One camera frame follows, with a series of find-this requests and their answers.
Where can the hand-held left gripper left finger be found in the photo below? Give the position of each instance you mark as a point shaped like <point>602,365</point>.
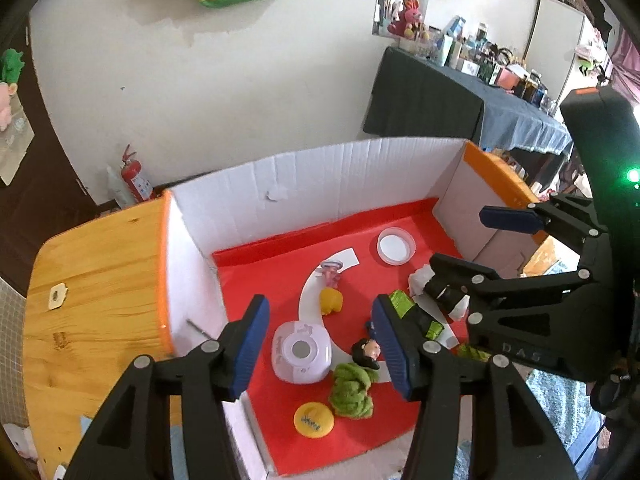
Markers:
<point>247,345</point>

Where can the large green plush toy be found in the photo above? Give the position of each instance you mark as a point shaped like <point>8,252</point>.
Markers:
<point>350,392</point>

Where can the small pink figurine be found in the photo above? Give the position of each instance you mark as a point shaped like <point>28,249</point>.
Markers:
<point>330,274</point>

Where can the black white plush roll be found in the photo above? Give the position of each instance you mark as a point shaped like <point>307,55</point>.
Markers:
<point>419,282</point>

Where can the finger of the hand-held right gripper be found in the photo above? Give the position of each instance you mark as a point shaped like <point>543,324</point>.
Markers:
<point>460,272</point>
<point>505,217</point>

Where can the green hanging toy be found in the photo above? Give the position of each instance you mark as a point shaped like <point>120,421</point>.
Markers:
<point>586,65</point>

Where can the pink plush pig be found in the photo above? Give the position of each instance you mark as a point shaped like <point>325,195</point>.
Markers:
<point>5,107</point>

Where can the white tall cabinet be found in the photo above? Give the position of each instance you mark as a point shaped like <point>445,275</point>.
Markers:
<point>555,35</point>

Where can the orange cardboard box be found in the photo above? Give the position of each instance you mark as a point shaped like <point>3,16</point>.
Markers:
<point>280,270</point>

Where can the small beige tag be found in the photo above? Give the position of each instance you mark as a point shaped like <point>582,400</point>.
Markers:
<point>56,296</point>

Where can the red fire extinguisher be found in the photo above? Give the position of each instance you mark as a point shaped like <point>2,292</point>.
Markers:
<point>135,180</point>

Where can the pink rounded gadget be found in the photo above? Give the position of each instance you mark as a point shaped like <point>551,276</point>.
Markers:
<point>300,355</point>

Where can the small yellow toy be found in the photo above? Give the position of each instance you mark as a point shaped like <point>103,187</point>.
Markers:
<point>331,302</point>

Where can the dark brown door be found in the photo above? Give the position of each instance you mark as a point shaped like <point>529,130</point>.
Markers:
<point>30,210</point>

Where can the small green plush toy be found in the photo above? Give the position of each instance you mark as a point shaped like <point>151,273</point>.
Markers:
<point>470,352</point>

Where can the side table with blue cloth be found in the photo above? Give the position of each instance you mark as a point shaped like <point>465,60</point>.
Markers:
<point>425,105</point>

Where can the blue fluffy towel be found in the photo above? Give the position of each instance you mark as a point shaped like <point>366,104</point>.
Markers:
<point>555,410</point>

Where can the yellow round tin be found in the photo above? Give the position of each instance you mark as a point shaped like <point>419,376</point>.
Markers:
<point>314,420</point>

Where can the pink bunny plush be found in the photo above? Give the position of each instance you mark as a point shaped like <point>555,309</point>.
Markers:
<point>406,20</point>

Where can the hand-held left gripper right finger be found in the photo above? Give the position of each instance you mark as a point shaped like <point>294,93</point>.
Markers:
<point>392,345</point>

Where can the black-haired doll figurine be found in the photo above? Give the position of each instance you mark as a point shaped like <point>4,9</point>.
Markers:
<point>367,352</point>

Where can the shiny green black toy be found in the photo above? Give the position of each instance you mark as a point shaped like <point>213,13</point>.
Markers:
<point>412,307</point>

